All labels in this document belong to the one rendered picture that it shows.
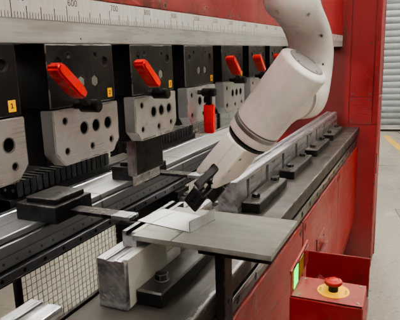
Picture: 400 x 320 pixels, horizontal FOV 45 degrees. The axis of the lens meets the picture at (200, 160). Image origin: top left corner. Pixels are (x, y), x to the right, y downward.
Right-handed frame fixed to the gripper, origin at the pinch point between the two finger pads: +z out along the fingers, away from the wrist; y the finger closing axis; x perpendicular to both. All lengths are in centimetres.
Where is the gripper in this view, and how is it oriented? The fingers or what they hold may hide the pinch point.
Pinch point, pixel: (204, 195)
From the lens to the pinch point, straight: 91.6
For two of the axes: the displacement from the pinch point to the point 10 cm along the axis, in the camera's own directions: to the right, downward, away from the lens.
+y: -5.7, 2.0, -8.0
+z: -5.0, 6.9, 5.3
